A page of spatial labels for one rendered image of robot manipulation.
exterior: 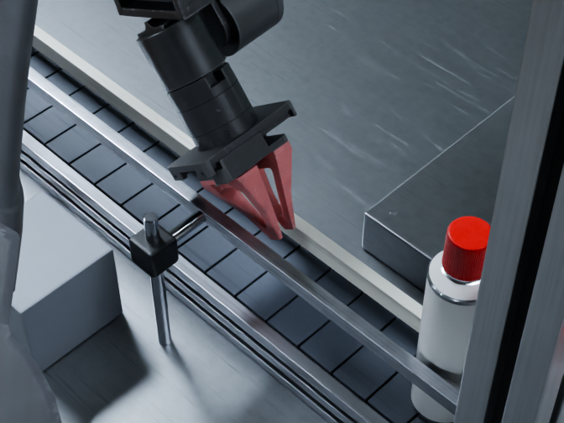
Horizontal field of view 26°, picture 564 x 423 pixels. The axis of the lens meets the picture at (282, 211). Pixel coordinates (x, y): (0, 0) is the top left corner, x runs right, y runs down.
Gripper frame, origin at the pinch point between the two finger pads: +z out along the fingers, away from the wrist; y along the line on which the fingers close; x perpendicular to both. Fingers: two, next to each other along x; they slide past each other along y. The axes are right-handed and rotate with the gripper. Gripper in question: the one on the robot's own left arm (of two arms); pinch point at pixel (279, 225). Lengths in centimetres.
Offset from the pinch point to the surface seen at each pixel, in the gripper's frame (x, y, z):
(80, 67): 25.0, 2.9, -17.5
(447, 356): -18.0, -2.9, 10.0
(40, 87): 18.7, -4.5, -18.5
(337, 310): -10.0, -4.7, 5.0
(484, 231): -24.5, 0.3, 1.2
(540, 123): -53, -17, -15
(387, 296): -6.4, 2.2, 8.6
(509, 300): -46.3, -17.3, -6.2
